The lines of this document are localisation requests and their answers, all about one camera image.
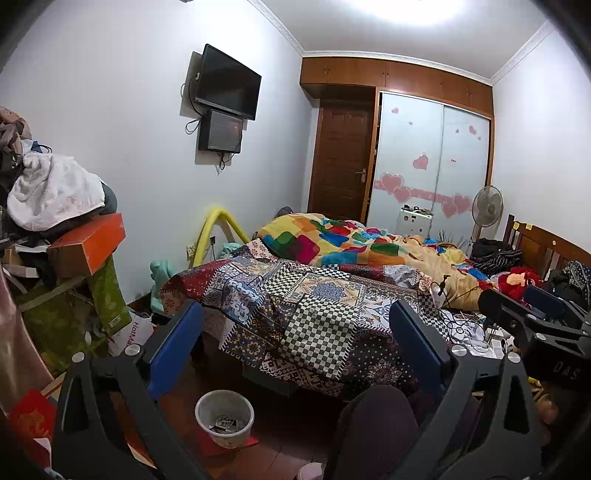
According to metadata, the dark trouser knee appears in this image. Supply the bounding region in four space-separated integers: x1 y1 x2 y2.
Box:
324 385 419 479

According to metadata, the colourful patchwork fleece blanket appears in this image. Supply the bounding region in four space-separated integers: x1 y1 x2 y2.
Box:
257 213 494 311

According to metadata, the white small cabinet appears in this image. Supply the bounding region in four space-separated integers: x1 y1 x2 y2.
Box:
394 205 433 238

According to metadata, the orange cardboard box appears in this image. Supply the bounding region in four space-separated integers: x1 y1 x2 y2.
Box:
47 213 126 278

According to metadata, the white standing fan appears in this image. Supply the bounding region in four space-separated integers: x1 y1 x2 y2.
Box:
471 185 504 242

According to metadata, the black wall television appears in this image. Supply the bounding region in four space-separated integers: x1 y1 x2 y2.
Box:
192 44 262 121

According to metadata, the small black wall monitor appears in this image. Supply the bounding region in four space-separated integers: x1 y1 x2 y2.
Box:
197 110 243 154

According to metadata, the red plush toy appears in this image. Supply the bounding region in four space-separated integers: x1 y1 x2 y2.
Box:
498 267 542 302

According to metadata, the white cloth on pile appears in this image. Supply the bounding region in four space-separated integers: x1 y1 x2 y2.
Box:
7 151 105 232

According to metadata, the wooden headboard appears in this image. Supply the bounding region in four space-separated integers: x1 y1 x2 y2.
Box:
503 214 591 281

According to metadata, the patterned patchwork bed cover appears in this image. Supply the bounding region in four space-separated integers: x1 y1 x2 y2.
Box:
160 240 446 397

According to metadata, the white shopping bag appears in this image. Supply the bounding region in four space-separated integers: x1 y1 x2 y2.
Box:
108 312 154 356

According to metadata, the white pump bottle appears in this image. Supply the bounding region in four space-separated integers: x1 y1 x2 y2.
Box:
430 275 450 309

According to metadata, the white sliding wardrobe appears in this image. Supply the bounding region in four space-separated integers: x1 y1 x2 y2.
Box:
367 92 491 250

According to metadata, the brown wooden door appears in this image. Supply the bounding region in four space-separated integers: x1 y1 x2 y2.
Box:
308 100 374 221

